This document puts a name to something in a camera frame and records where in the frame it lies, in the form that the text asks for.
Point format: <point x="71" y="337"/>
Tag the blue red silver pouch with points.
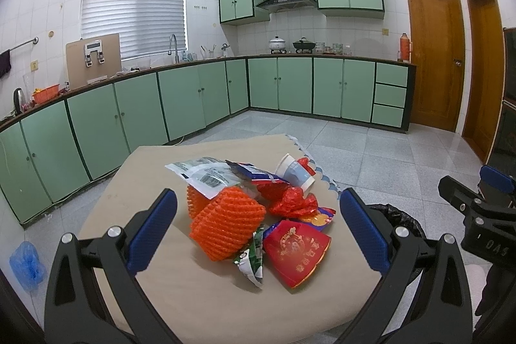
<point x="250" y="173"/>

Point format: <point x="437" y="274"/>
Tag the orange foam fruit net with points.
<point x="223" y="225"/>

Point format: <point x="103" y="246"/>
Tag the left wooden door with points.
<point x="438" y="53"/>

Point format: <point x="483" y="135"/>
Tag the brown cardboard box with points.
<point x="92" y="58"/>

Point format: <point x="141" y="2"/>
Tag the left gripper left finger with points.
<point x="93" y="295"/>

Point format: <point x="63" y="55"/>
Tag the chrome towel rail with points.
<point x="32" y="41"/>

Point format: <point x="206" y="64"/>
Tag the right wooden door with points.
<point x="487" y="77"/>

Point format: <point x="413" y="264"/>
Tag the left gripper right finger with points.
<point x="423" y="294"/>

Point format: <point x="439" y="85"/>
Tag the blue white paper cup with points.
<point x="296" y="173"/>

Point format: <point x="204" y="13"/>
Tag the blue plastic bag on floor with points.
<point x="27" y="267"/>

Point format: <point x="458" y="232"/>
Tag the red plastic bag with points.
<point x="287" y="201"/>

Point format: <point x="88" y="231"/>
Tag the orange purple snack packet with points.
<point x="319" y="219"/>

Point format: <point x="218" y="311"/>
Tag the black range hood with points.
<point x="274" y="6"/>

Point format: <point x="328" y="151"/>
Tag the white grey printed bag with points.
<point x="207" y="175"/>

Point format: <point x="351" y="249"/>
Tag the black wok pan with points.
<point x="304" y="46"/>

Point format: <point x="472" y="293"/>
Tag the wooden door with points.
<point x="438" y="53"/>
<point x="487" y="77"/>

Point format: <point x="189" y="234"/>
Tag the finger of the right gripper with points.
<point x="497" y="180"/>
<point x="470" y="204"/>

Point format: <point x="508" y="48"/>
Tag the red gold paper envelope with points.
<point x="295" y="250"/>

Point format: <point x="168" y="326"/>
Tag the steel electric kettle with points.
<point x="19" y="101"/>

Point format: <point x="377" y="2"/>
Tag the dark hanging towel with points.
<point x="5" y="63"/>

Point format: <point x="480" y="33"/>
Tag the green white snack wrapper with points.
<point x="249" y="260"/>

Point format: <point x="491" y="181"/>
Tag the chrome sink faucet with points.
<point x="173" y="48"/>

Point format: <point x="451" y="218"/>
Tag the black lined trash bin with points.
<point x="398" y="217"/>

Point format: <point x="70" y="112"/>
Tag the white window blind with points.
<point x="144" y="26"/>

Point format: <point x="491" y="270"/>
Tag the orange plastic basket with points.
<point x="41" y="96"/>

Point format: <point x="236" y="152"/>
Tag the orange thermos flask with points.
<point x="405" y="47"/>

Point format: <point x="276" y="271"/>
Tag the green lower kitchen cabinets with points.
<point x="58" y="148"/>

